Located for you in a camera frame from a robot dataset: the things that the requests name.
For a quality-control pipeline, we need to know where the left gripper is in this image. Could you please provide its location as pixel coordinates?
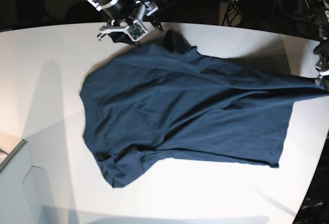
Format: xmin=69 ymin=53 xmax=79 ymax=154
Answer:
xmin=313 ymin=39 xmax=329 ymax=92

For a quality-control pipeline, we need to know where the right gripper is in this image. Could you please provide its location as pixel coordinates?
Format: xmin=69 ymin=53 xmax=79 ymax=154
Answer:
xmin=97 ymin=0 xmax=165 ymax=46

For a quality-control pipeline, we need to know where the dark blue t-shirt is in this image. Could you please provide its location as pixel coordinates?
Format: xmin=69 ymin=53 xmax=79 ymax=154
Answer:
xmin=80 ymin=31 xmax=328 ymax=188

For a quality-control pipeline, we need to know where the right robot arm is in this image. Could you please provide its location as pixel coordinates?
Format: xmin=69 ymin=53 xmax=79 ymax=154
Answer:
xmin=85 ymin=0 xmax=167 ymax=45

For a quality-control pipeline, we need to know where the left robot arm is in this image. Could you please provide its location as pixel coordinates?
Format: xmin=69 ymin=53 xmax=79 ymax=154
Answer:
xmin=305 ymin=0 xmax=328 ymax=90

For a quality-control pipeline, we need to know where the white adjacent table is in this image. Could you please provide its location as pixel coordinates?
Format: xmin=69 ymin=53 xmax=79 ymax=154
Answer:
xmin=0 ymin=131 xmax=47 ymax=224

